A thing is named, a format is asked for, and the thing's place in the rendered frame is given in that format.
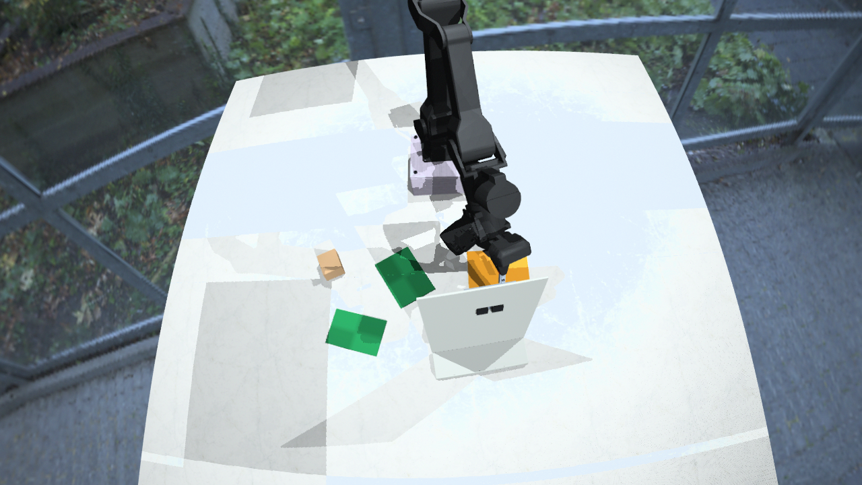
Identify tan rectangular block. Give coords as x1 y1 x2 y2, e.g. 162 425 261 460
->
317 249 345 281

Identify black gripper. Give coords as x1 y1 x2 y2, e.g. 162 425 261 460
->
465 204 532 276

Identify orange square marker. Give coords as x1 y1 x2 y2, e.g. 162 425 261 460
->
467 251 530 288

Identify grey panel with socket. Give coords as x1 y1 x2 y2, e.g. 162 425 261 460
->
416 276 549 379

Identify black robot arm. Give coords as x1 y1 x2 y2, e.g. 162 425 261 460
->
407 0 521 256

